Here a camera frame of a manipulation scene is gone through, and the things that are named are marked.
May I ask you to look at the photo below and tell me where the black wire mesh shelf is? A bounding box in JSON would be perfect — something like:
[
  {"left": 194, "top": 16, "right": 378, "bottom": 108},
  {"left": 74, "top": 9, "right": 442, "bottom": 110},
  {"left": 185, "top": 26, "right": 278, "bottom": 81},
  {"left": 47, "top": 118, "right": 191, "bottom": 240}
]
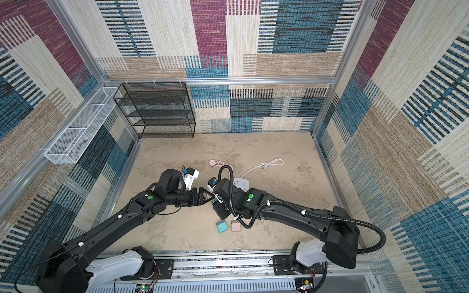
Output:
[{"left": 114, "top": 82, "right": 196, "bottom": 139}]

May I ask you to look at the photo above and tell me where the white power cable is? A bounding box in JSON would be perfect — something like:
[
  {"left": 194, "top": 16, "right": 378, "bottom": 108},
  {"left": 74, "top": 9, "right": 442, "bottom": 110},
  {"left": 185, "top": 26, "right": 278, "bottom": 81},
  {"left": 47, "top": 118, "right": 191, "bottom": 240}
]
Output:
[{"left": 239, "top": 157, "right": 285, "bottom": 179}]

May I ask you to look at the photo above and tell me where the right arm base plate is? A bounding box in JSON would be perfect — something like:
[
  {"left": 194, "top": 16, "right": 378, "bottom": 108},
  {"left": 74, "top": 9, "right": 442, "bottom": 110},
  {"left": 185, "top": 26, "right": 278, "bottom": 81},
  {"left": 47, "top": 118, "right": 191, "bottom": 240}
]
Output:
[{"left": 269, "top": 255, "right": 324, "bottom": 275}]

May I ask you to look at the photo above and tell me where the teal plug adapter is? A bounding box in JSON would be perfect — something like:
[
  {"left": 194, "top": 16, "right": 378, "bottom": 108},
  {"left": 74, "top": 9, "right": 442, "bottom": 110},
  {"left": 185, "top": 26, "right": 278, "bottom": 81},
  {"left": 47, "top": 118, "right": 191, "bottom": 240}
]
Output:
[{"left": 216, "top": 220, "right": 229, "bottom": 233}]

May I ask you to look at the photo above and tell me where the white wire mesh basket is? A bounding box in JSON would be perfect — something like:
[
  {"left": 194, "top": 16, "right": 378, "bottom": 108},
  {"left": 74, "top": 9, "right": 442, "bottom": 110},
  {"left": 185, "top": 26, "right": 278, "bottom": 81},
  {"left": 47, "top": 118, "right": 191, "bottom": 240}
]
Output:
[{"left": 44, "top": 87, "right": 117, "bottom": 164}]

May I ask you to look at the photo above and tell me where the aluminium mounting rail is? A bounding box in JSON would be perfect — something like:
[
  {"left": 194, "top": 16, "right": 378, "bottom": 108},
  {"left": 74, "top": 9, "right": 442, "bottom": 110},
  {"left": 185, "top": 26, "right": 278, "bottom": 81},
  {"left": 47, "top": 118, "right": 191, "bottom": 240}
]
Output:
[{"left": 87, "top": 250, "right": 386, "bottom": 293}]

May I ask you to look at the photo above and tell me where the pink plug adapter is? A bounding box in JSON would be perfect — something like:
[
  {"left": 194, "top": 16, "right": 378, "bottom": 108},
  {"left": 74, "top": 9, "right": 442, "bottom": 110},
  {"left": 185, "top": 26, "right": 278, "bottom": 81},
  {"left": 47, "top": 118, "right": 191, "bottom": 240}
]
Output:
[{"left": 231, "top": 220, "right": 242, "bottom": 232}]

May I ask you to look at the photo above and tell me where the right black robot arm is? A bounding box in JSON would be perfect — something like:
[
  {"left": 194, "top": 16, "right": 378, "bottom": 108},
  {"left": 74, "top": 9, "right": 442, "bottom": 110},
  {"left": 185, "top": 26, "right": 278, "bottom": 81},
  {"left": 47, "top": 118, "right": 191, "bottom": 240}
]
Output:
[{"left": 208, "top": 178, "right": 360, "bottom": 271}]

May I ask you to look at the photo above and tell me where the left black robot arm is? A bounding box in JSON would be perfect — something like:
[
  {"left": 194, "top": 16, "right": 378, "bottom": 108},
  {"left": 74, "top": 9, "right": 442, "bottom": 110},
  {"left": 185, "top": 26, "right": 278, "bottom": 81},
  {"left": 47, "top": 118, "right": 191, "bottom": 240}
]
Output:
[{"left": 36, "top": 169, "right": 214, "bottom": 293}]

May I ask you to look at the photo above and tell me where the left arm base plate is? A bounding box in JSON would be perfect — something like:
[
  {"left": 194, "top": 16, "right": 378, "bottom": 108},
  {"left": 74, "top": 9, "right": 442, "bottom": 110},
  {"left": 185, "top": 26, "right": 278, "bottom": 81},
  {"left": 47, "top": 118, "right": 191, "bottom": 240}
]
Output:
[{"left": 120, "top": 259, "right": 174, "bottom": 282}]

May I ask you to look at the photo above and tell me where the white square power strip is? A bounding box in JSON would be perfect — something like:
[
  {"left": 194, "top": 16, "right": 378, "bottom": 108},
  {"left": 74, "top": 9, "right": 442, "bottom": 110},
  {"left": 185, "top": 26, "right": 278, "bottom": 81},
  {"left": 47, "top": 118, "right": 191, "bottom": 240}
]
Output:
[{"left": 233, "top": 178, "right": 250, "bottom": 192}]

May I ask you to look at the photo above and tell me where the black corrugated cable hose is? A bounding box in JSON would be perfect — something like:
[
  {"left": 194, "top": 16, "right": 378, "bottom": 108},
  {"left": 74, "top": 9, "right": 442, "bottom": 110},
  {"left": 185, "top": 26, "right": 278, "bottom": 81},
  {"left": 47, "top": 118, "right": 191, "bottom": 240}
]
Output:
[{"left": 218, "top": 164, "right": 387, "bottom": 293}]

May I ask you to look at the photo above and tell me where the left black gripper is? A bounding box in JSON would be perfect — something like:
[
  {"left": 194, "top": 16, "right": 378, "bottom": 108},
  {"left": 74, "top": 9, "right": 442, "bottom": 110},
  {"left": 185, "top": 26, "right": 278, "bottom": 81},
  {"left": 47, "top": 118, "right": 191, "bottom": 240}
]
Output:
[{"left": 166, "top": 187, "right": 215, "bottom": 207}]

